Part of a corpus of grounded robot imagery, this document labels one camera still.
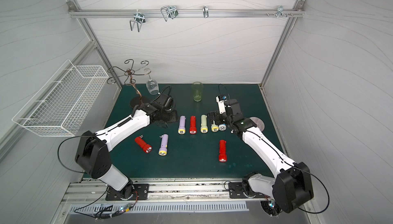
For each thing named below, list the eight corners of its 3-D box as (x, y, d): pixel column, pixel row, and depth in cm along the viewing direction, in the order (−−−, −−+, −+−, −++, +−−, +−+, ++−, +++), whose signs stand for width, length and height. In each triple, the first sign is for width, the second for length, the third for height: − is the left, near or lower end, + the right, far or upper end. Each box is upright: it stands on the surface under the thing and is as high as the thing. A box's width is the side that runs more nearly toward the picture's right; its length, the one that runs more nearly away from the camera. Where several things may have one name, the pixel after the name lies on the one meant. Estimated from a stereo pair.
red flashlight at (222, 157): (218, 162, 85) (219, 160, 82) (219, 141, 93) (219, 139, 90) (226, 162, 84) (226, 161, 82) (226, 142, 92) (226, 140, 90)
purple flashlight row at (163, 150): (159, 156, 86) (158, 154, 84) (160, 136, 94) (160, 134, 92) (167, 155, 86) (166, 154, 84) (168, 135, 94) (167, 133, 92)
